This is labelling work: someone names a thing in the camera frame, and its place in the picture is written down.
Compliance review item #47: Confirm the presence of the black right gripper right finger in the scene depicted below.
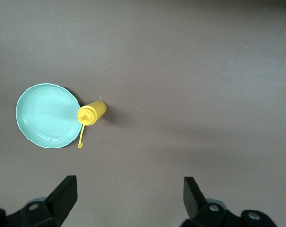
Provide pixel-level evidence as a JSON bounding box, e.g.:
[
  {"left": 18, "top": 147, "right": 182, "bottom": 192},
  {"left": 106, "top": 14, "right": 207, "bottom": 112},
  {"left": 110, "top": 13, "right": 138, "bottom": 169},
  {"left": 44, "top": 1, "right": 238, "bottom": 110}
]
[{"left": 180, "top": 176, "right": 279, "bottom": 227}]

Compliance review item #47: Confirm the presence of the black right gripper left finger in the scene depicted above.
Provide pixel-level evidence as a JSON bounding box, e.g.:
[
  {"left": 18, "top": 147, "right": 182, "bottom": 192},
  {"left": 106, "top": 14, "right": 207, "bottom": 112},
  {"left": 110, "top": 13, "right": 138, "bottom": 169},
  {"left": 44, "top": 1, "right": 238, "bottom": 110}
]
[{"left": 0, "top": 175, "right": 77, "bottom": 227}]

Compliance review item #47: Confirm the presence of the yellow squeeze sauce bottle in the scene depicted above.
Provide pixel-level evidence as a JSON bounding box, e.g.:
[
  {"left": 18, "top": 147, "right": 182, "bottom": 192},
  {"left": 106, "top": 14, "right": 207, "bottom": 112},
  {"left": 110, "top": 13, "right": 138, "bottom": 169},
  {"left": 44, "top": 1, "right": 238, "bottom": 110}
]
[{"left": 77, "top": 100, "right": 107, "bottom": 148}]

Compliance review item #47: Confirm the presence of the mint green round plate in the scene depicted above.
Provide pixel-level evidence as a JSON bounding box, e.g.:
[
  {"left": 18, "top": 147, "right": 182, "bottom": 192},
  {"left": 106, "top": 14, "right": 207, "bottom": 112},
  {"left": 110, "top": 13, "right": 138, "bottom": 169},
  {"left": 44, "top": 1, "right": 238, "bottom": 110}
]
[{"left": 15, "top": 83, "right": 85, "bottom": 149}]

